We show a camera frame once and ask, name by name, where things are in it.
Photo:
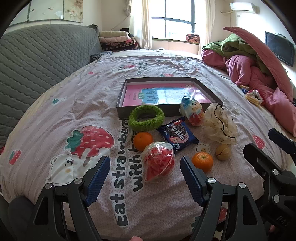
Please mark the floral wall poster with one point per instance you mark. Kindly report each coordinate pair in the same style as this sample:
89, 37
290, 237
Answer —
53, 10

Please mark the blue toy egg packet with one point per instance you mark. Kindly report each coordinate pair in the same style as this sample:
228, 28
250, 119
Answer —
193, 112

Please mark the orange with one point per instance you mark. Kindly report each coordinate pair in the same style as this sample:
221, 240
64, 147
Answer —
143, 141
202, 161

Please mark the pink quilted pad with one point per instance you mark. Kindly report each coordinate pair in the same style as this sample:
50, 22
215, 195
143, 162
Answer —
266, 58

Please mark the beige walnut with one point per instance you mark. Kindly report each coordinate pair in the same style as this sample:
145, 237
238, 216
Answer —
223, 152

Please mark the window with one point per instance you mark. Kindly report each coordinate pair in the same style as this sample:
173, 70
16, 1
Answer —
175, 14

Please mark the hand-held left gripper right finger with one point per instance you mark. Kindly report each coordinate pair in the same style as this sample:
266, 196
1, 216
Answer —
193, 180

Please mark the dark patterned cloth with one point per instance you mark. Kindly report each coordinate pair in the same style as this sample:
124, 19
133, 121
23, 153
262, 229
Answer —
98, 56

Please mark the grey quilted headboard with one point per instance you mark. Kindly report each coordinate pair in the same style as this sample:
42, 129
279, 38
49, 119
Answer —
34, 69

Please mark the cream dotted cloth pouch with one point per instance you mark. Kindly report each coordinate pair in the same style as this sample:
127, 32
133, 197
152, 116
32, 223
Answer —
219, 125

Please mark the pink picture book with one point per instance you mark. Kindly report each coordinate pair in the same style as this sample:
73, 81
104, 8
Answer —
148, 95

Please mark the green blanket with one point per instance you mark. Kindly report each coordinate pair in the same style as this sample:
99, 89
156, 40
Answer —
238, 46

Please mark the blue cookie packet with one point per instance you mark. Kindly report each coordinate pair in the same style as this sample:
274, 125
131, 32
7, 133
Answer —
178, 135

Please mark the red toy egg packet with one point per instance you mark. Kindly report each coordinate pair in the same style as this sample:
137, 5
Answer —
158, 162

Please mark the white air conditioner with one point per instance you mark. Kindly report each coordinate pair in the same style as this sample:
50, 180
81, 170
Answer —
242, 7

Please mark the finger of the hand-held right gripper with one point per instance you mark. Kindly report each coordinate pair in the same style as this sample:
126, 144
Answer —
281, 140
259, 157

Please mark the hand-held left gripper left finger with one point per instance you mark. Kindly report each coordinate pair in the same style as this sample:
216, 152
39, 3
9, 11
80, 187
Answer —
98, 180

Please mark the floral cloth bundle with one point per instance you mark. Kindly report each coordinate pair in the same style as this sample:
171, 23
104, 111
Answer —
192, 38

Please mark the pink duvet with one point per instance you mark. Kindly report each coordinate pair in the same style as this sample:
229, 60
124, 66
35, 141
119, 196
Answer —
242, 67

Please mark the shallow grey cardboard box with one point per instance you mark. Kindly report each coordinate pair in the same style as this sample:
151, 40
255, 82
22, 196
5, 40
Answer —
120, 102

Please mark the cream curtain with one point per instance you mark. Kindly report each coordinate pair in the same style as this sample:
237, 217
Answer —
141, 23
215, 20

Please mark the black wall television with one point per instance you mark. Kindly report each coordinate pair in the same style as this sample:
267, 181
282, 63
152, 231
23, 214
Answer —
279, 47

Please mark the small yellow snack packet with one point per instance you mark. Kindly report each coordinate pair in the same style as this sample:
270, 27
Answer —
244, 87

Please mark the stack of folded blankets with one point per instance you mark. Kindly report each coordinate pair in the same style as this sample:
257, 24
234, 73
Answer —
115, 41

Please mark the yellow biscuit packet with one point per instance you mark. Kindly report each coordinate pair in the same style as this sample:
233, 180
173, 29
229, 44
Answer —
254, 97

